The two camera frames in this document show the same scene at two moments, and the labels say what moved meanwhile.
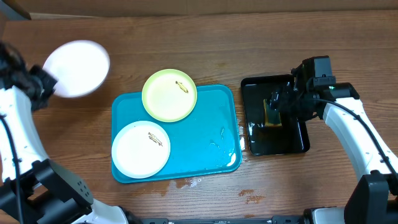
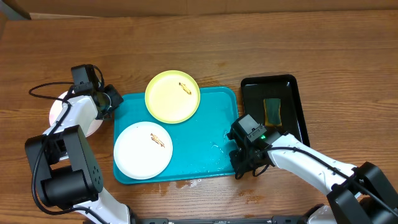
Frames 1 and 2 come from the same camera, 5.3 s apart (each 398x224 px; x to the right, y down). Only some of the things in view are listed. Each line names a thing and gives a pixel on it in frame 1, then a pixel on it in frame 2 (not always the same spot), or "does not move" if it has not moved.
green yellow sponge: x=272 y=117 does not move
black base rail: x=288 y=219 does not move
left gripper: x=38 y=72 → x=117 y=99
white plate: x=80 y=66 → x=56 y=111
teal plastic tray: x=208 y=142 does not move
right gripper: x=280 y=101 → x=243 y=168
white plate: x=140 y=149 does not move
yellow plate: x=169 y=95 does not move
